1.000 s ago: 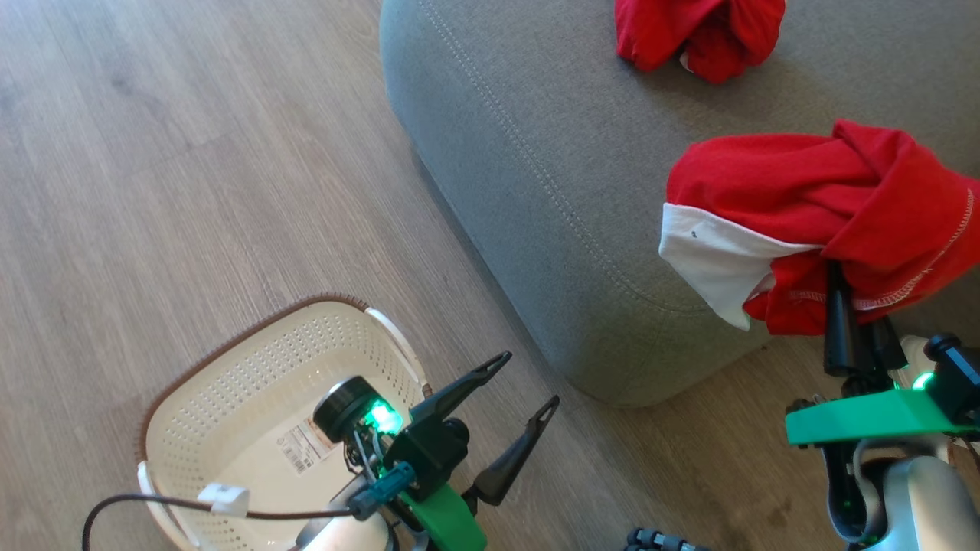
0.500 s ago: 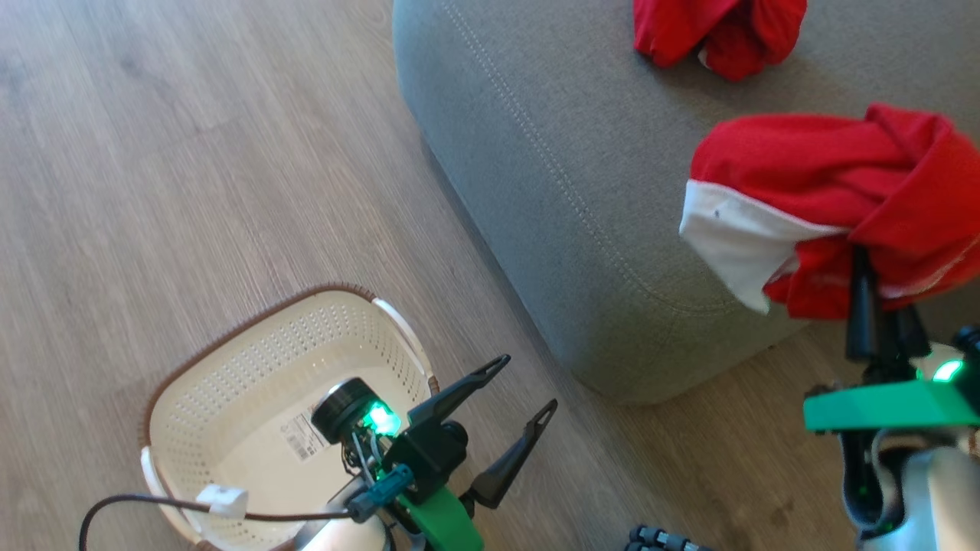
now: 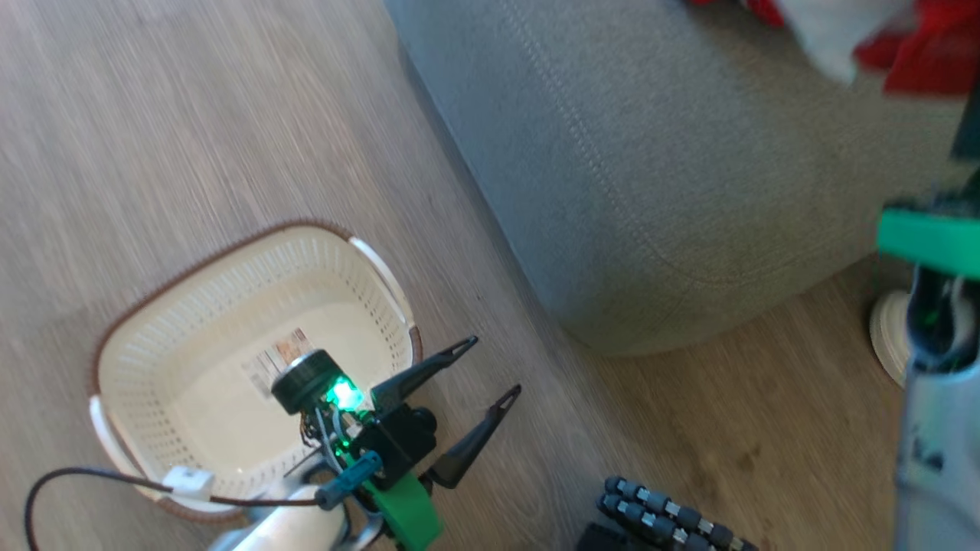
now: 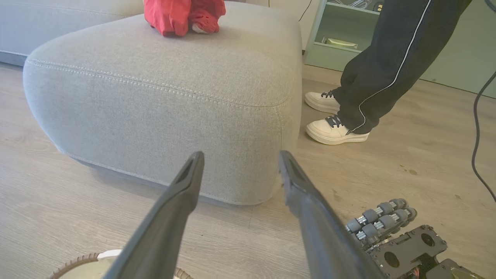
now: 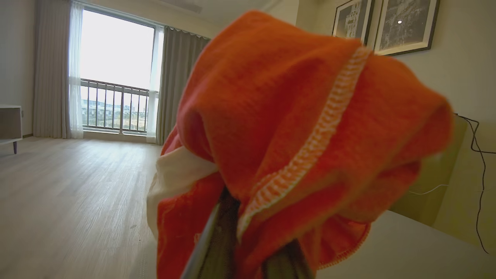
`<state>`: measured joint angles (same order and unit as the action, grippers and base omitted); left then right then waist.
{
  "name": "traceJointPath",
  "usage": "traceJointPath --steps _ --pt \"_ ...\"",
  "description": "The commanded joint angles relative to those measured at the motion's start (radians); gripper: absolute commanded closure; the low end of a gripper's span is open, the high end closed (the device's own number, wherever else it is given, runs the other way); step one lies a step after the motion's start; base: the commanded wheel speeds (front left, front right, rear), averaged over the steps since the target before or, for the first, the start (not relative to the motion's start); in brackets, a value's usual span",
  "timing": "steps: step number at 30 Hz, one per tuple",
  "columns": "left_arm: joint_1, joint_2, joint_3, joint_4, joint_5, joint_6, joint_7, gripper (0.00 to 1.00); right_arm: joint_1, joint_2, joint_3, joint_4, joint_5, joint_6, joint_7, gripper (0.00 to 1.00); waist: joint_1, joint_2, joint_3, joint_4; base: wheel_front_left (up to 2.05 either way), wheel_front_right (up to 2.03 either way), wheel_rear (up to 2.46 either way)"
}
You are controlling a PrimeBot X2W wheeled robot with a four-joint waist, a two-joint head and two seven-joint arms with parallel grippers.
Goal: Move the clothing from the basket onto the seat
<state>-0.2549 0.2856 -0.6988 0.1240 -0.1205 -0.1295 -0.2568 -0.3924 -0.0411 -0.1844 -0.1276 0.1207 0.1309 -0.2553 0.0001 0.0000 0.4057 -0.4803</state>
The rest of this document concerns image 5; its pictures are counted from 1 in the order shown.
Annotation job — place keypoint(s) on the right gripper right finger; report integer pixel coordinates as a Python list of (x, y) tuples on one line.
[(286, 263)]

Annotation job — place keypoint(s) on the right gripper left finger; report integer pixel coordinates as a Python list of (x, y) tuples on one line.
[(217, 248)]

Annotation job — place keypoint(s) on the red garment with white trim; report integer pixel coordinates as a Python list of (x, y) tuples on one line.
[(294, 131)]

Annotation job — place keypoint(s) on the fabric sofa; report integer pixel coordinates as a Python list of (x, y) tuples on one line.
[(418, 248)]

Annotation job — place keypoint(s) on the metal balcony railing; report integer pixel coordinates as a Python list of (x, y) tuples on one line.
[(114, 108)]

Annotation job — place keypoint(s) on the white sheer curtain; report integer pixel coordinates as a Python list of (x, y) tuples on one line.
[(154, 85), (76, 69)]

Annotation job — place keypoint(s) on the grey curtain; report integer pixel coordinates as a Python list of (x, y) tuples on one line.
[(50, 69), (178, 77)]

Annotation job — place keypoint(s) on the large balcony window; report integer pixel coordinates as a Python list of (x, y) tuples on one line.
[(116, 50)]

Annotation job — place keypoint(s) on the white wooden cabinet with legs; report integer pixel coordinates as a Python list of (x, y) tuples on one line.
[(9, 124)]

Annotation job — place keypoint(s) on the framed black and white picture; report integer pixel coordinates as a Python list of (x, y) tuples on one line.
[(350, 19), (407, 23)]

